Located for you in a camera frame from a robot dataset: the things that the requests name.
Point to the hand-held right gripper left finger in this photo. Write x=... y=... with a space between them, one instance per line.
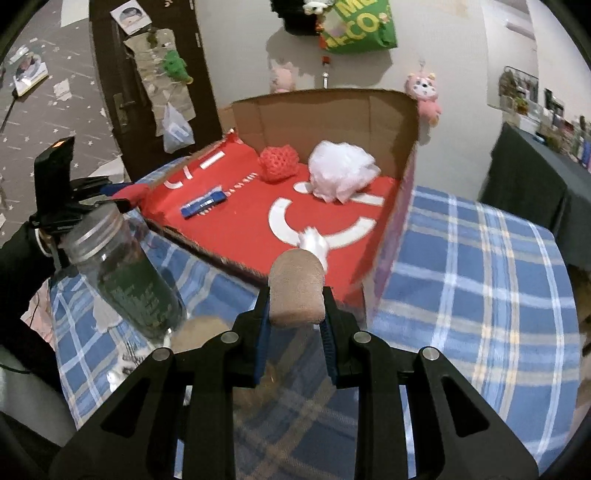
x=262 y=346

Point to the person's left forearm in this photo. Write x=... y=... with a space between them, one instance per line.
x=23 y=286

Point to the white mesh bath loofah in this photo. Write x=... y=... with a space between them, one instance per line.
x=341 y=170

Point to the green tote bag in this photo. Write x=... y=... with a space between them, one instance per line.
x=364 y=27

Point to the cardboard box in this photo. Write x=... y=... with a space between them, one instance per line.
x=323 y=115

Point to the red-capped tube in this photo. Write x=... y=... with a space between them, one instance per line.
x=325 y=78

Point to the orange mesh loofah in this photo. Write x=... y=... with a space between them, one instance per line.
x=278 y=164

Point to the door photo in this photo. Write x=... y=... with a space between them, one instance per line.
x=131 y=16

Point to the glass jar with metal lid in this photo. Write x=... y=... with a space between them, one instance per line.
x=124 y=286

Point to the red printed paper liner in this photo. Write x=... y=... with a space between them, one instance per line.
x=240 y=230

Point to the clear hanging plastic bag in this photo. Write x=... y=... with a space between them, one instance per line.
x=178 y=134

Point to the blue plaid blanket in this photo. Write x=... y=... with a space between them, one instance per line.
x=461 y=277

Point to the wall mirror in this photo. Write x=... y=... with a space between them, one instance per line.
x=508 y=46

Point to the pink round-face plush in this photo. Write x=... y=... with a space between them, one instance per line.
x=422 y=92

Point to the tan round sponge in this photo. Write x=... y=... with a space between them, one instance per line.
x=295 y=290

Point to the green plush toy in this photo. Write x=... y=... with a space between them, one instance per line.
x=174 y=64

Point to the dark wooden door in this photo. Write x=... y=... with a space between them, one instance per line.
x=104 y=69

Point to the table with bottles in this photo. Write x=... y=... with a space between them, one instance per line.
x=554 y=120

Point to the beige hanging organizer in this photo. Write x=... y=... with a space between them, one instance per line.
x=152 y=78

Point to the dark cloth covered table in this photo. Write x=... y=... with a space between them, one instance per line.
x=521 y=184

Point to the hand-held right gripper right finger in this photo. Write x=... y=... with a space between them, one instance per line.
x=328 y=350

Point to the pink pig plush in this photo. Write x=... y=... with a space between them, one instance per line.
x=284 y=78

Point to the blue packet with white tag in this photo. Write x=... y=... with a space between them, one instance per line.
x=203 y=204

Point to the black hanging bag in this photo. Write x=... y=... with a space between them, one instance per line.
x=295 y=21

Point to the printed notebook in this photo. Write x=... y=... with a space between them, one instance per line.
x=30 y=71

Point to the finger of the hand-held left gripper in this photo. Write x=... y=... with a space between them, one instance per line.
x=92 y=189

